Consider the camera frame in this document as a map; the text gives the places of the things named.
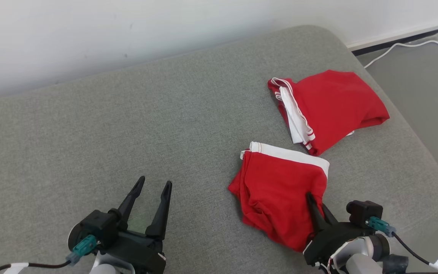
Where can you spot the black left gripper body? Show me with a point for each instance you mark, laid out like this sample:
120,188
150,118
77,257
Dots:
139,251

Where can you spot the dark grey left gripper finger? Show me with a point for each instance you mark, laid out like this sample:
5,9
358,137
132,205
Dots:
160,220
131,203

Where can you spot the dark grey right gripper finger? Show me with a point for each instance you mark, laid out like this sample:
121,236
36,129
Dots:
318,220
330,219

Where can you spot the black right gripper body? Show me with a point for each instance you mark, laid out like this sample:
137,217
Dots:
333,236

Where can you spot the red shorts with white trim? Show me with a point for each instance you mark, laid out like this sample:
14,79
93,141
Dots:
276,190

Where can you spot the red Bulls basketball jersey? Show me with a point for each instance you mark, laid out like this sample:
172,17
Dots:
337,102

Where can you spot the grey fabric mat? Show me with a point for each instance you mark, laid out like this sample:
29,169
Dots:
127,133

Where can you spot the white baseboard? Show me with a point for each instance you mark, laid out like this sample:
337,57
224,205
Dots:
405,34

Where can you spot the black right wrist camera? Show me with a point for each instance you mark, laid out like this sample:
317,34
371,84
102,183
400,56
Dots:
363,211

